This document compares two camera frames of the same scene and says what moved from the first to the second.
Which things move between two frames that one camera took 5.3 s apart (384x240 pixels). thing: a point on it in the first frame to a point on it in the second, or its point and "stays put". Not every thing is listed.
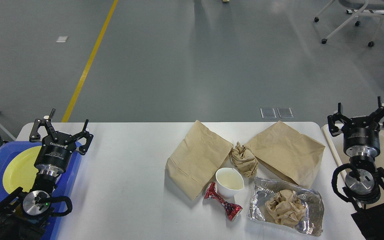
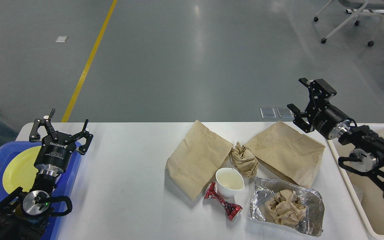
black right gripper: (361, 135) to (330, 122)
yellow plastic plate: (20, 171) stays put
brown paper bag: (295, 156) stays put
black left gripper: (57, 149) stays put
